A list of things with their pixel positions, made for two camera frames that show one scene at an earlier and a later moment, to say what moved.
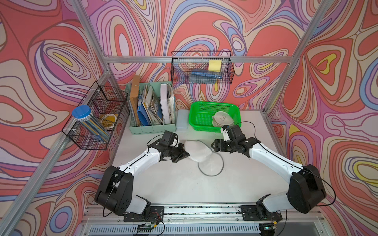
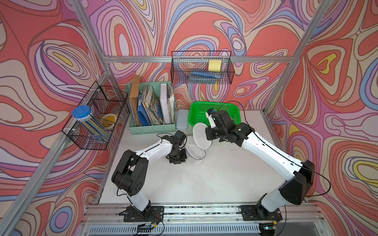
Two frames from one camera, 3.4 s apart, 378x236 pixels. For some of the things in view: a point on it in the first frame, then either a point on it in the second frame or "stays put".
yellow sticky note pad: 214,65 stays put
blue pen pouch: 207,74 stays put
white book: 167,96 stays put
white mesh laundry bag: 210,163 -> 198,143
